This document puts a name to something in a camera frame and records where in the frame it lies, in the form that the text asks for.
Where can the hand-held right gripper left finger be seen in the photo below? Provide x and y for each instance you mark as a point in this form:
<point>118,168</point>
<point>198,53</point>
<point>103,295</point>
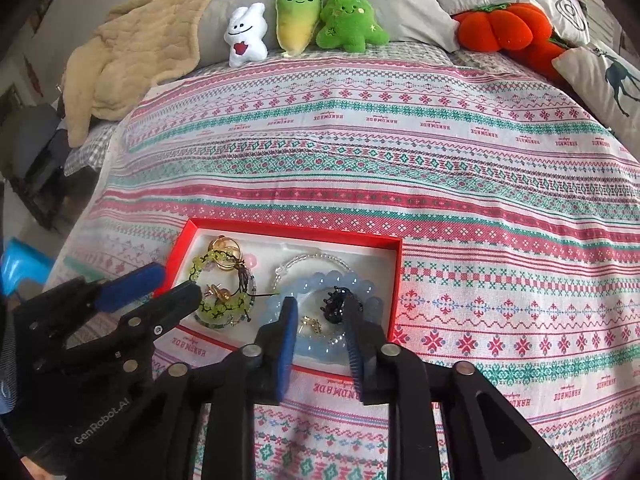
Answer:
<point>286,342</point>

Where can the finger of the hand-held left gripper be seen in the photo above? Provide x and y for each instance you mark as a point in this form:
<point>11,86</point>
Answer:
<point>130,287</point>
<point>170,305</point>

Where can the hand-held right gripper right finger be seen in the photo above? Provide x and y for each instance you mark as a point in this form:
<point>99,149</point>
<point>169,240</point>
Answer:
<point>356,357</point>

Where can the red jewelry box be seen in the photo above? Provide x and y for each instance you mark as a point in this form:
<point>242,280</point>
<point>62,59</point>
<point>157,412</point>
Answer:
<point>385,280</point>

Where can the light blue plastic object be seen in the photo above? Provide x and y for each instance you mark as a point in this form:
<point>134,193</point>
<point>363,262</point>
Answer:
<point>22,267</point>

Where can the grey checked sheet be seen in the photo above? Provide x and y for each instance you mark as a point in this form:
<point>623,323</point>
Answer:
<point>87,152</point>

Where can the grey chair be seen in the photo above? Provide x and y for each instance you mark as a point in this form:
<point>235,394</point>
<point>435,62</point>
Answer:
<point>30,145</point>

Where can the striped patterned bedspread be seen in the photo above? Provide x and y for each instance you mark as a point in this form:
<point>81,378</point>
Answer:
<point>400,160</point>

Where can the beige quilted blanket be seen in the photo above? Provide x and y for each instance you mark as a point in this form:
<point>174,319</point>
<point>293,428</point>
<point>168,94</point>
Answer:
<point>145,50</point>

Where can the white plush toy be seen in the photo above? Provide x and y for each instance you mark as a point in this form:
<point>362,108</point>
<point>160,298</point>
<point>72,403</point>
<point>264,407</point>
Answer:
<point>245,35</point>

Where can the yellow green carrot plush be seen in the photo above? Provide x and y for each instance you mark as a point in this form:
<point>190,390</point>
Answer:
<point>297,17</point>

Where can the green tree plush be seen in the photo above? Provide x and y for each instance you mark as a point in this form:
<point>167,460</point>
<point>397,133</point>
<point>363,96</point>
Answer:
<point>350,20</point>

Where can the orange plush cushion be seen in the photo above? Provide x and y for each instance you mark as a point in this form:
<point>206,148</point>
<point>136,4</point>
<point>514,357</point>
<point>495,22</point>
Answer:
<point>542,60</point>

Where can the orange pumpkin plush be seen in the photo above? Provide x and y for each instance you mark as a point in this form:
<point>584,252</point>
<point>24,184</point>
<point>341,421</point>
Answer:
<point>500,27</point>

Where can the grey pillow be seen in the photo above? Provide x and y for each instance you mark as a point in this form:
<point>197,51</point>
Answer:
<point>400,0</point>

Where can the deer print pillow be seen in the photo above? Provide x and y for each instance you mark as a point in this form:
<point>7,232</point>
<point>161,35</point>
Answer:
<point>605,80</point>

